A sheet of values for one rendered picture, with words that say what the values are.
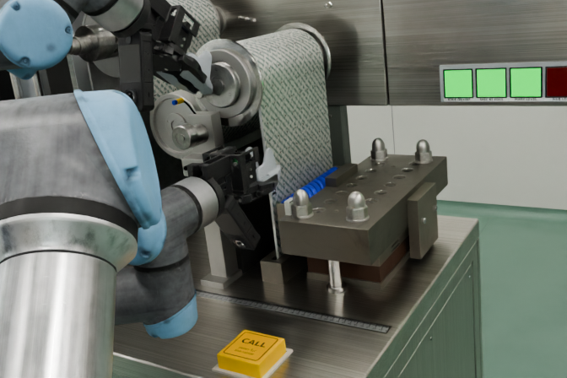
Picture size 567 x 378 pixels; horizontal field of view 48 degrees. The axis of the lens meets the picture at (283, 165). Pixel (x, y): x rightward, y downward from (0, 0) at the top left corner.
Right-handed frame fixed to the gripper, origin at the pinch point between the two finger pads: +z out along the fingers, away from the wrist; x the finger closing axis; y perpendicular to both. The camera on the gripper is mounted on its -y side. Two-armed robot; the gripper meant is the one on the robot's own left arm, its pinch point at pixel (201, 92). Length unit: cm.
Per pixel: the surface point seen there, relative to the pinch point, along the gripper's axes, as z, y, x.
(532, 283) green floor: 226, 26, -17
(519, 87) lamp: 32, 18, -43
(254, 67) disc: 1.2, 5.1, -8.2
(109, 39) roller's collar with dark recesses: -5.1, 8.3, 19.9
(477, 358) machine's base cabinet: 70, -26, -34
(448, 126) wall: 254, 116, 42
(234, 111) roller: 4.9, -1.0, -3.8
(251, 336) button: 7.1, -35.6, -16.4
